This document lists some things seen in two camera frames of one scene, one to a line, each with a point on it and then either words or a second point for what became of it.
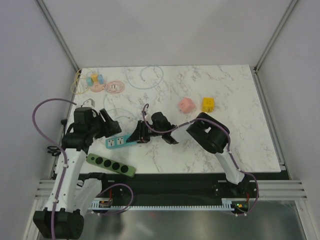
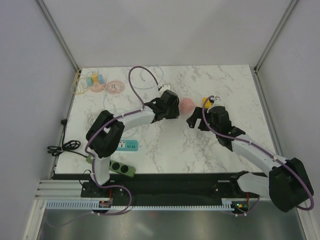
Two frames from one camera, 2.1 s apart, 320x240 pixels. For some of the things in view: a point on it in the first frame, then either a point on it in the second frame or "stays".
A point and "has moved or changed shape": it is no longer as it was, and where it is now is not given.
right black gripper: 139,134 → 197,114
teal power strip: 113,142 has moved or changed shape
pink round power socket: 97,87 stays
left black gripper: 108,126 → 174,111
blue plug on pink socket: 100,79 stays
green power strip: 110,164 stays
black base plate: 175,187 stays
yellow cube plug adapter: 208,104 stays
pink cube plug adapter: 186,105 stays
